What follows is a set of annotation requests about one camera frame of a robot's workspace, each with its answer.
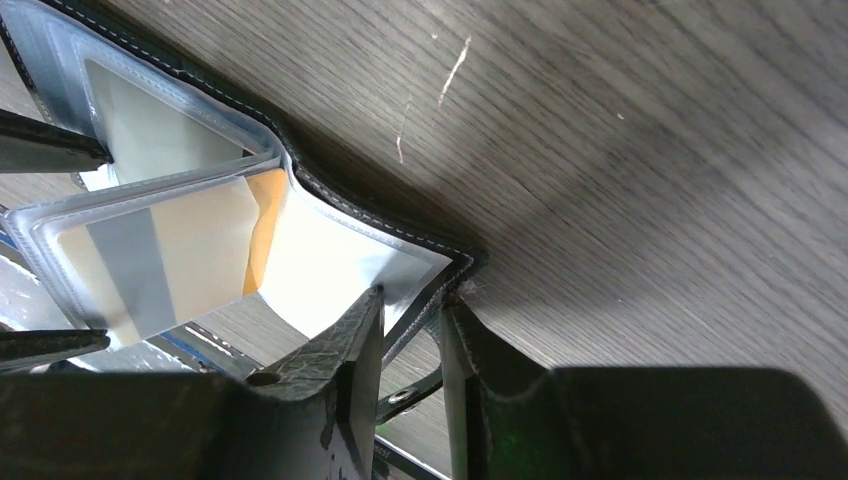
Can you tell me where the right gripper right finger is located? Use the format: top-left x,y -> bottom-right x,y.
440,294 -> 545,479

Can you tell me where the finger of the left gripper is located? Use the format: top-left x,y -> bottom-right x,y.
1,329 -> 111,371
1,110 -> 113,174

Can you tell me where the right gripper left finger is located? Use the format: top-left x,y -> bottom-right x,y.
245,287 -> 384,479

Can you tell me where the black card holder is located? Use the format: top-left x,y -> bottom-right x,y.
0,0 -> 490,425

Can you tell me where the orange card in holder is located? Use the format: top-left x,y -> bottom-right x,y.
42,169 -> 287,348

